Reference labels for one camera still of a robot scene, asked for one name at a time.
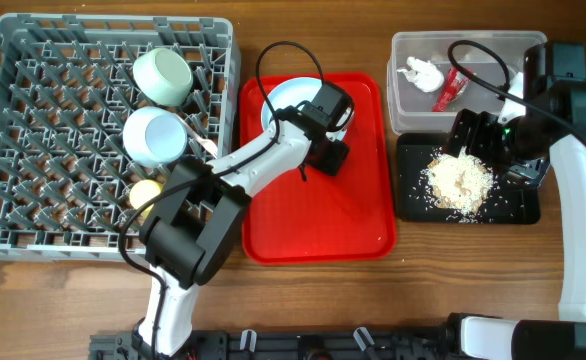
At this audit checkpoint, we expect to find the red snack wrapper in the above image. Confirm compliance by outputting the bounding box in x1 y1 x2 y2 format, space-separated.
432 67 470 112

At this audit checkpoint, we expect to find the white round plate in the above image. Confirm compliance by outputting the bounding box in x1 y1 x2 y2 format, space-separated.
268 77 353 141

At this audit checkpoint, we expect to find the white tissue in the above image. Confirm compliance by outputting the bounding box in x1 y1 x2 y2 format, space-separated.
397 57 445 93

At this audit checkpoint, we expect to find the pale blue bowl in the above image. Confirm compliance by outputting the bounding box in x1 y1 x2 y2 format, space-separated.
122 106 188 168

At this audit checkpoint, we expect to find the pale green bowl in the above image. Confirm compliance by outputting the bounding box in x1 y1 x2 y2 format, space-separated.
132 48 194 106

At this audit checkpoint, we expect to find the yellow plastic cup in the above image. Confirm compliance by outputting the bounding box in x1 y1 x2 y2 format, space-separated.
128 180 163 210

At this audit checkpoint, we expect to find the white plastic fork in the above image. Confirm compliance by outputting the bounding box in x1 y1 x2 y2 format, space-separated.
176 115 218 161

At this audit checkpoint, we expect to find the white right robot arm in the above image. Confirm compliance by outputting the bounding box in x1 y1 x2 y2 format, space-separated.
440 41 586 359

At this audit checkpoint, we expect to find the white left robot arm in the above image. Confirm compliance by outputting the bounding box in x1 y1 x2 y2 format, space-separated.
133 82 354 359

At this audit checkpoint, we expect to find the rice food waste pile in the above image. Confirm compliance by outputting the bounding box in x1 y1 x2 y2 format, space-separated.
421 148 496 217

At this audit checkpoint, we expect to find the black food waste tray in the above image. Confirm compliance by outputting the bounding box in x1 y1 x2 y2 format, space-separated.
395 133 541 225

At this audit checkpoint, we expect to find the grey dishwasher rack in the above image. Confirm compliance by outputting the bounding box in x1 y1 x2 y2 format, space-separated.
0 13 241 262

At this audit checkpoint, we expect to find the red plastic tray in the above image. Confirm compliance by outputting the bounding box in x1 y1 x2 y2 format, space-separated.
242 72 397 265

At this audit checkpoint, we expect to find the clear plastic bin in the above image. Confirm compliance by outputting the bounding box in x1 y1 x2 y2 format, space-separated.
387 30 547 134

